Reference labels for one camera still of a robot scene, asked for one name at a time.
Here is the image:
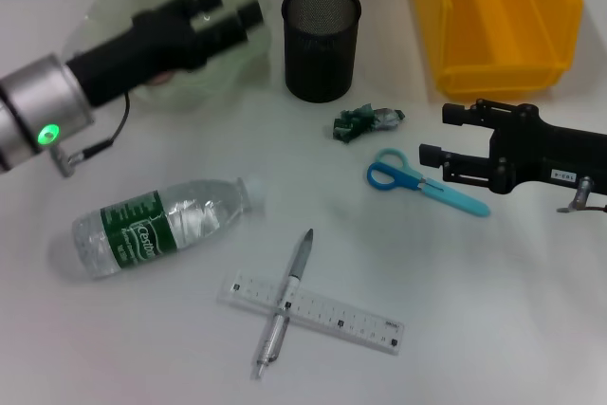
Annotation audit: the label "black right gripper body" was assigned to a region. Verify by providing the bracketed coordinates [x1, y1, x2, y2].
[487, 103, 607, 196]

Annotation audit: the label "clear green-label water bottle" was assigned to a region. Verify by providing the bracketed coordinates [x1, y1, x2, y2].
[70, 175, 269, 282]

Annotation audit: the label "blue scissors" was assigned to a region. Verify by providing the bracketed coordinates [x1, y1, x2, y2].
[366, 147, 491, 219]

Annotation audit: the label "transparent plastic ruler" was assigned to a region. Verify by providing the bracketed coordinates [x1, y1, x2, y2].
[216, 270, 405, 357]

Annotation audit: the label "pale green wavy fruit bowl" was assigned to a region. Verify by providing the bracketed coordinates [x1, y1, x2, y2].
[61, 0, 272, 112]

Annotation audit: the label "yellow plastic bin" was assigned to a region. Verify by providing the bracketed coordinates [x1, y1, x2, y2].
[410, 0, 584, 102]

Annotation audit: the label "silver ballpoint pen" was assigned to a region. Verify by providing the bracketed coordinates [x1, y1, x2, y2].
[249, 228, 315, 381]

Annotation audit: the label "right gripper cable with plug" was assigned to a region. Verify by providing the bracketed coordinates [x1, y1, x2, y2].
[557, 175, 607, 214]

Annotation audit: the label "green plastic wrapper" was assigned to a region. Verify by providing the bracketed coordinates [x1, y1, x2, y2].
[331, 103, 407, 145]

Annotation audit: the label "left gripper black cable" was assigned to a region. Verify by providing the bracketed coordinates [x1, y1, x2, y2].
[51, 90, 132, 177]

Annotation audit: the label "black mesh pen holder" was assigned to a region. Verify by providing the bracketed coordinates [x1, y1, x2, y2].
[280, 0, 362, 103]

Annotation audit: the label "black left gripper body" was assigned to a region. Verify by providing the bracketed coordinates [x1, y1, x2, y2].
[65, 0, 224, 110]

